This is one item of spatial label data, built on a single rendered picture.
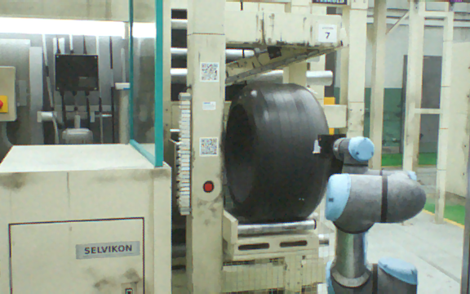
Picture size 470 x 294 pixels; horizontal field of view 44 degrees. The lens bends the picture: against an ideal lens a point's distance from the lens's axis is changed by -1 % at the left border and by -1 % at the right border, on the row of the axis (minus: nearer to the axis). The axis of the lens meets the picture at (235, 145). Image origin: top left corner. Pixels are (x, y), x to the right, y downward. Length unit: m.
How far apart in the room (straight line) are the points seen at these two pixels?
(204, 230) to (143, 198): 0.96
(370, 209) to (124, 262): 0.60
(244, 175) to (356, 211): 1.31
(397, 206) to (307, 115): 0.91
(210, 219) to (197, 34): 0.72
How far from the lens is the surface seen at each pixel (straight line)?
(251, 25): 2.63
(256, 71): 2.76
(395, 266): 1.80
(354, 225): 1.49
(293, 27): 2.69
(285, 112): 2.24
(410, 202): 1.46
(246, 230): 2.33
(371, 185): 1.45
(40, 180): 1.41
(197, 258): 2.39
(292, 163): 2.20
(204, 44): 2.29
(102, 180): 1.41
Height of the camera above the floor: 1.47
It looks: 6 degrees down
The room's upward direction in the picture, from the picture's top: 1 degrees clockwise
